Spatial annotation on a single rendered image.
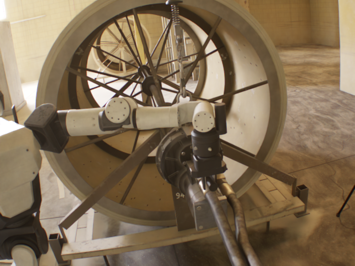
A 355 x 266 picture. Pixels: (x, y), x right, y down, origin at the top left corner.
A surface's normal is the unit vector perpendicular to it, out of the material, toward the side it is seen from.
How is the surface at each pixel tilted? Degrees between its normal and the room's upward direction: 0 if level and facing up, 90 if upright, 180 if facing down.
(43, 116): 24
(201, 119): 90
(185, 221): 90
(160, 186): 7
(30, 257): 90
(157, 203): 10
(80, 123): 75
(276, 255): 0
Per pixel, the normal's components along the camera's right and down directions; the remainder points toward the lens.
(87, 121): -0.08, 0.08
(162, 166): -0.50, 0.30
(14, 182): 0.76, 0.14
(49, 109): -0.11, -0.73
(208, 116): -0.07, 0.33
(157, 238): -0.11, -0.94
